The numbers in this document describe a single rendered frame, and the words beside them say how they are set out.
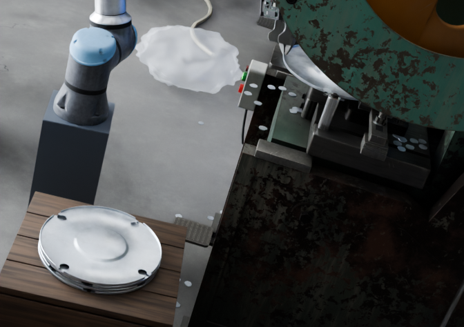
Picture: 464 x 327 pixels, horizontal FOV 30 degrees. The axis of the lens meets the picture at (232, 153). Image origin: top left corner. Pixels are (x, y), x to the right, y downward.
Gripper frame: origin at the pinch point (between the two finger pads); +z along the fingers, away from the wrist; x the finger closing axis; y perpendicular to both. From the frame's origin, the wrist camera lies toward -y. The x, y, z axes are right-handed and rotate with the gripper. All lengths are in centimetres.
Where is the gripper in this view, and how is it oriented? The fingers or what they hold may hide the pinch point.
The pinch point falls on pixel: (287, 49)
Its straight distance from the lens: 227.7
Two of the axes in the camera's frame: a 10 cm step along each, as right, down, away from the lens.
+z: -0.4, 9.6, 2.8
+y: -7.6, 1.5, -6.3
